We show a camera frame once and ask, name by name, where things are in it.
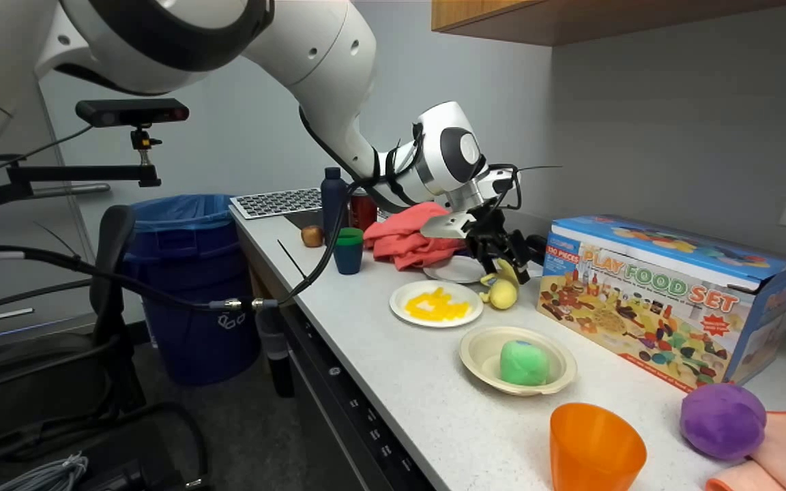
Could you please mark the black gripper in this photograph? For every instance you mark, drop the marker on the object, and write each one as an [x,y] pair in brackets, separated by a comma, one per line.
[489,242]

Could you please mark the yellow toy banana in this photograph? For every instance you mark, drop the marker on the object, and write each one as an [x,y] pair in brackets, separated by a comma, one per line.
[501,287]

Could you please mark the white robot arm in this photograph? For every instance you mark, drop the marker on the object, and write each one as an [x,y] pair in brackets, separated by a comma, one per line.
[319,50]

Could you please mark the white plate with yellow food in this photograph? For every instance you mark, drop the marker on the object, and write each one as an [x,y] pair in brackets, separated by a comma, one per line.
[434,305]

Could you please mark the beige plate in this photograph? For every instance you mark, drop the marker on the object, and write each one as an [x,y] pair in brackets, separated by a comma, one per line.
[478,352]

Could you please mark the green toy fruit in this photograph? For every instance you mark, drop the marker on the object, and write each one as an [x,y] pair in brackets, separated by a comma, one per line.
[524,365]

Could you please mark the small orange toy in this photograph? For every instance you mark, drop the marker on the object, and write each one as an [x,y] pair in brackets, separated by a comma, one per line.
[311,235]

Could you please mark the purple toy ball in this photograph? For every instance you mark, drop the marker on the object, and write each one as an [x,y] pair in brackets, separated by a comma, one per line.
[722,421]

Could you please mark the red cloth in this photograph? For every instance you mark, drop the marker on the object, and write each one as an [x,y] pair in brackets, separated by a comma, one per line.
[401,242]

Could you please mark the dark red cup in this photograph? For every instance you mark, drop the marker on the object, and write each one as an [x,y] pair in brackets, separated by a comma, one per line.
[360,212]

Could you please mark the blue cup green rim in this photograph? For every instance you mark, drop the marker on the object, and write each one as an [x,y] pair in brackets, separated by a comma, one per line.
[347,250]

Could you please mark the dark blue bottle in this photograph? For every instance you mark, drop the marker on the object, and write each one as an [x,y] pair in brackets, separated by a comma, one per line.
[334,201]

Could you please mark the play food set box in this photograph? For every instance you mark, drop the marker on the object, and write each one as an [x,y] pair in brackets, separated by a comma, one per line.
[680,306]

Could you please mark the orange plastic cup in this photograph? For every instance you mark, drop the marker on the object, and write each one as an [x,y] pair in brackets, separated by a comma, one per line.
[592,448]

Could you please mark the laptop keyboard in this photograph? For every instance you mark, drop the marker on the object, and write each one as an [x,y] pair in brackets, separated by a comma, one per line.
[276,204]

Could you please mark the wooden cabinet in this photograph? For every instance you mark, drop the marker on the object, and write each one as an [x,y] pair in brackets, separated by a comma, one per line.
[557,24]

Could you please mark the blue recycling bin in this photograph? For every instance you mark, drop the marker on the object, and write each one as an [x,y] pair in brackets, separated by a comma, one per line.
[188,250]

